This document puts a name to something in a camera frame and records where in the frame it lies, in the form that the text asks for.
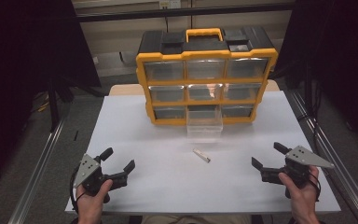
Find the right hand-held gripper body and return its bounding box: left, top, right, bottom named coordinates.
left=260, top=145, right=336, bottom=200

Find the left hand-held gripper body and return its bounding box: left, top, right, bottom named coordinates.
left=73, top=153, right=129, bottom=203

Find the small beige wooden stick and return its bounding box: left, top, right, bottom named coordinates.
left=192, top=147, right=212, bottom=164

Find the clear plastic drawer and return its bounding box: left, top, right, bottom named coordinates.
left=186, top=106, right=224, bottom=142

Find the yellow black drawer organizer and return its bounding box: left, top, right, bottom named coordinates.
left=135, top=27, right=279, bottom=127

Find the person's left hand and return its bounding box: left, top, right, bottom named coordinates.
left=76, top=178, right=114, bottom=217

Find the person's right hand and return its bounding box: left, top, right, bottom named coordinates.
left=277, top=165, right=321, bottom=218

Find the black metal stand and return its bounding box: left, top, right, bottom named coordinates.
left=47, top=76, right=76, bottom=133

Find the set of closed clear drawers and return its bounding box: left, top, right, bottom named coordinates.
left=144, top=58, right=269, bottom=120

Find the black curtain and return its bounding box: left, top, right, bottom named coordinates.
left=0, top=0, right=103, bottom=190
left=273, top=0, right=358, bottom=155

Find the black horizontal bar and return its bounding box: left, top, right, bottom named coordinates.
left=76, top=2, right=296, bottom=23

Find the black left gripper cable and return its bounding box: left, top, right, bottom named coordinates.
left=69, top=166, right=87, bottom=216

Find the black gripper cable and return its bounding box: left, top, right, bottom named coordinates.
left=69, top=166, right=87, bottom=216
left=307, top=172, right=323, bottom=203

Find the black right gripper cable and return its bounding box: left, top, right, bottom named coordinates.
left=307, top=172, right=323, bottom=203

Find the aluminium floor rail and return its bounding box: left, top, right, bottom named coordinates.
left=287, top=90, right=358, bottom=224
left=7, top=119, right=67, bottom=224

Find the yellow floor cable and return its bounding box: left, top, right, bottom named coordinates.
left=32, top=91, right=52, bottom=114

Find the black wall cable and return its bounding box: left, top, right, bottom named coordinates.
left=163, top=8, right=171, bottom=34

